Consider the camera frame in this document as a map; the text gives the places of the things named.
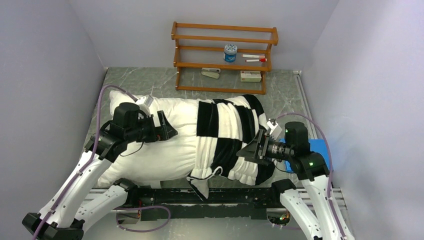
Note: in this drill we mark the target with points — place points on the blue foam block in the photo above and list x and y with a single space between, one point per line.
316 145

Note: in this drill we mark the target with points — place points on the white marker pen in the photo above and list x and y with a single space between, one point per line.
253 56

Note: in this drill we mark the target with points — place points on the red capped marker pen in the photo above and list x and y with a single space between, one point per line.
253 60

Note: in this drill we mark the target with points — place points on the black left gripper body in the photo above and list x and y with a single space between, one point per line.
151 133

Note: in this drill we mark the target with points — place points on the black white checkered pillowcase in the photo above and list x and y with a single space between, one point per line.
225 126

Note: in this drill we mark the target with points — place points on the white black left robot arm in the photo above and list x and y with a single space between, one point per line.
66 216

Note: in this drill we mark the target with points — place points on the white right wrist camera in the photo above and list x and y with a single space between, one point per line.
274 129

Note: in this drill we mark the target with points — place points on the blue white round jar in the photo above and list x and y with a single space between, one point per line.
230 52

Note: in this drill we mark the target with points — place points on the small white red box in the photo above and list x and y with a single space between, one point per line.
250 76

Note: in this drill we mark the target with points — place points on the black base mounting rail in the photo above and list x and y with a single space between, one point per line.
183 203

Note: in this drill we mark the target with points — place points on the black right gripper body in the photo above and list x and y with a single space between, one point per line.
272 148

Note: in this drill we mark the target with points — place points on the wooden shelf rack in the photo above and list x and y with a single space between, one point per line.
201 45

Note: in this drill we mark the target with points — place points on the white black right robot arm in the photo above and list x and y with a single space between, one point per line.
325 220

